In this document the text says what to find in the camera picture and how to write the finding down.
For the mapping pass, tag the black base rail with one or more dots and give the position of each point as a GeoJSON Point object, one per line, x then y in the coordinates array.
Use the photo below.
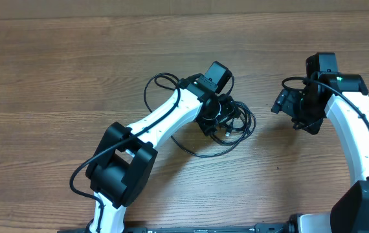
{"type": "Point", "coordinates": [258, 228]}

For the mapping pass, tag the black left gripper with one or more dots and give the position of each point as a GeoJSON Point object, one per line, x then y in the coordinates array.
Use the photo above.
{"type": "Point", "coordinates": [232, 111]}

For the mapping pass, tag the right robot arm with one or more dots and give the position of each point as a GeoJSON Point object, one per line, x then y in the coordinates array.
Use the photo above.
{"type": "Point", "coordinates": [342, 99]}

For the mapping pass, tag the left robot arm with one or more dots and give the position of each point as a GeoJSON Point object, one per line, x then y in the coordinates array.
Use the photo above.
{"type": "Point", "coordinates": [125, 156]}

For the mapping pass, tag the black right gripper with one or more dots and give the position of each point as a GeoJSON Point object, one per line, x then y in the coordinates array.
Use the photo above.
{"type": "Point", "coordinates": [285, 105]}

